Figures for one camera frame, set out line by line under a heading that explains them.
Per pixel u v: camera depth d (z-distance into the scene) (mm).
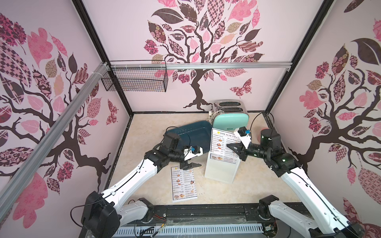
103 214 378
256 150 587
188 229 697
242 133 576
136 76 947
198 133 1067
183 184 835
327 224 384
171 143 579
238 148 630
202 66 1237
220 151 726
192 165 647
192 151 608
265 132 557
